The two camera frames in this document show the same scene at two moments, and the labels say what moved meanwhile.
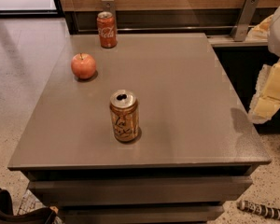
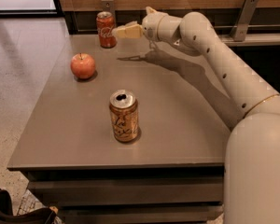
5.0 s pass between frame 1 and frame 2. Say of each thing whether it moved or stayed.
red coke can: stayed
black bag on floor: stayed
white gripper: moved
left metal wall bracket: stayed
